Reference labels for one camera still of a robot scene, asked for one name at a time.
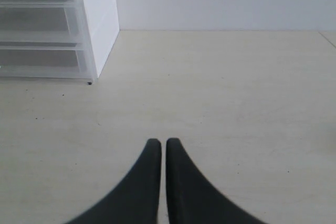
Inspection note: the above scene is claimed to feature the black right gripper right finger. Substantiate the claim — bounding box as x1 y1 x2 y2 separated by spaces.
166 138 263 223

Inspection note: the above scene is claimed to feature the clear middle wide drawer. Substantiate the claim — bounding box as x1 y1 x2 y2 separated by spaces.
1 7 81 44

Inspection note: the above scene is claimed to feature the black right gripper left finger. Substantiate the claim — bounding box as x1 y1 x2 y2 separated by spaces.
69 138 161 223

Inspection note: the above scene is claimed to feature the clear bottom wide drawer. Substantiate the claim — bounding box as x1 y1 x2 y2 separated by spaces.
1 49 90 79

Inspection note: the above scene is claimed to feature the clear wide drawer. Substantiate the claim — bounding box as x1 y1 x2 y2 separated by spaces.
1 7 81 44
1 49 90 79

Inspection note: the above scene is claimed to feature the white plastic drawer cabinet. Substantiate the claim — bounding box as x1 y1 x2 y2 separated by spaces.
1 0 120 83

